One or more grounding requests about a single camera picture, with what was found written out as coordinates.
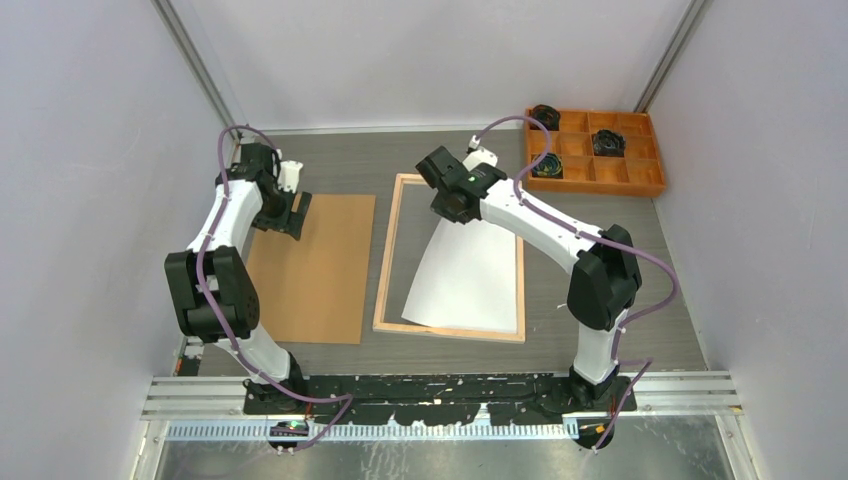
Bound brown backing board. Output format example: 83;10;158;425
247;194;376;345

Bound printed photo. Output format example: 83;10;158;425
401;150;519;335

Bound white wooden picture frame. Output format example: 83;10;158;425
373;174;526;344

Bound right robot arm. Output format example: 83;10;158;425
415;146;642;411

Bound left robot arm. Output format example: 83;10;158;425
164;142;312;414

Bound blue yellow tape roll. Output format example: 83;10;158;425
531;153;564;179

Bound black tape roll top-left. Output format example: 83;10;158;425
529;104;561;131

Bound orange compartment tray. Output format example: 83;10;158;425
523;108;667;198

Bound black tape roll middle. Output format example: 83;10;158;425
592;129;626;158

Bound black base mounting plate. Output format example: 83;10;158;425
242;373;636;426

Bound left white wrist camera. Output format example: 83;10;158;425
277;160;304;194

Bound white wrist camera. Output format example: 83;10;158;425
462;135;498;171
277;160;304;194

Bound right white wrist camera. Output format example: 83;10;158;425
462;135;498;171

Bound aluminium rail front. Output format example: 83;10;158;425
141;371;743;420

